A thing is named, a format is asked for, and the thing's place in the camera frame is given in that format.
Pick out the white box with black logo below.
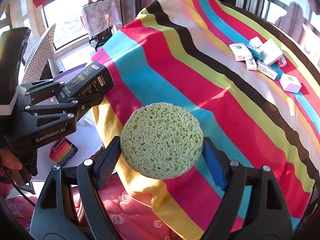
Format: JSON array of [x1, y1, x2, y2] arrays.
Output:
[[279, 73, 302, 93]]

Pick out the small white packet orange print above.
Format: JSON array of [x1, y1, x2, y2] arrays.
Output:
[[245, 59, 258, 71]]

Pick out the pink floral quilt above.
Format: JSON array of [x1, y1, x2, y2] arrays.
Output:
[[5, 170, 200, 240]]

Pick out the black and white wicker chair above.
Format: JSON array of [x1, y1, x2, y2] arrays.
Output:
[[20, 23, 60, 85]]

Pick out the white cube box with text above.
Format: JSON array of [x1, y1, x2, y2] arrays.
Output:
[[229, 42, 252, 62]]

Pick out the pink and white box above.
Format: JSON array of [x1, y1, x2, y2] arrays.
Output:
[[275, 55, 287, 68]]

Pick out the person's left hand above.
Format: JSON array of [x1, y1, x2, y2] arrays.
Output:
[[0, 147, 23, 171]]

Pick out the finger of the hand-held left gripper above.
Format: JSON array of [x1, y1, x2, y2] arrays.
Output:
[[18, 79, 65, 105], [14, 94, 105, 135]]

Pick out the round green sponge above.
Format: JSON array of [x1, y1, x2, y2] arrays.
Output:
[[120, 102, 204, 180]]

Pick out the black cable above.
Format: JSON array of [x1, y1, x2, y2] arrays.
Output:
[[0, 160, 36, 207]]

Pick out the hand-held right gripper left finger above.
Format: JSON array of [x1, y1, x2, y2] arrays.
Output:
[[30, 136, 123, 240]]

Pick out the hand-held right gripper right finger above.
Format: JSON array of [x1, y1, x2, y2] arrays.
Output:
[[200, 137, 294, 240]]

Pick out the multicoloured striped cloth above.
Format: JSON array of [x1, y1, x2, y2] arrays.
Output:
[[91, 0, 320, 240]]

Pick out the teal and white box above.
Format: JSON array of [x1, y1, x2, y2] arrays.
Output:
[[246, 45, 265, 61]]

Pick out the black iron table stand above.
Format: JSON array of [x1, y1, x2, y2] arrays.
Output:
[[89, 27, 113, 52]]

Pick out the small white box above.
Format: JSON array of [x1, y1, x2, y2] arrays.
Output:
[[249, 36, 263, 48]]

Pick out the large white box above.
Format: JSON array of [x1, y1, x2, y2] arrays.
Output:
[[259, 39, 284, 66]]

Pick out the long white box blue print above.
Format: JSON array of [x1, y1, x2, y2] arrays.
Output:
[[256, 60, 278, 80]]

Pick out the rainbow striped box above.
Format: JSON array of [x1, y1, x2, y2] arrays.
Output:
[[49, 137, 78, 167]]

